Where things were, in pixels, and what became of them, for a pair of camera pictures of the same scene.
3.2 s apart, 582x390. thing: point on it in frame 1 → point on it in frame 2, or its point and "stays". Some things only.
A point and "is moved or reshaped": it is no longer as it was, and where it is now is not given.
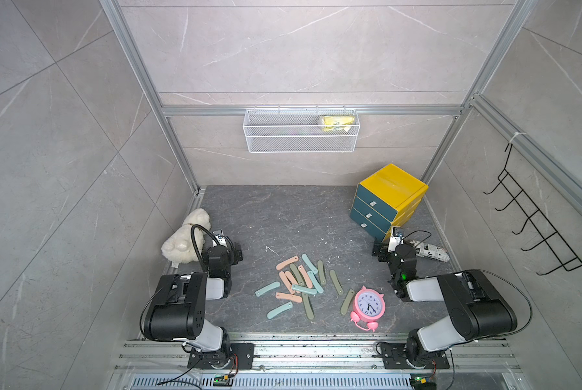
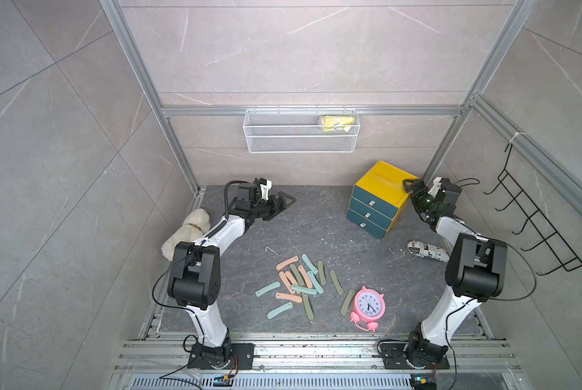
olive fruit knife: x=321 y=272 stays
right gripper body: x=386 y=257 → x=425 y=203
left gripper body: x=232 y=257 → x=260 y=210
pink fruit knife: x=304 y=276 stays
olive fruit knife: x=336 y=282 stays
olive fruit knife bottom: x=308 y=306 stays
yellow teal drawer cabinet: x=389 y=198 is moved or reshaped
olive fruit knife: x=347 y=302 stays
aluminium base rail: x=150 y=365 stays
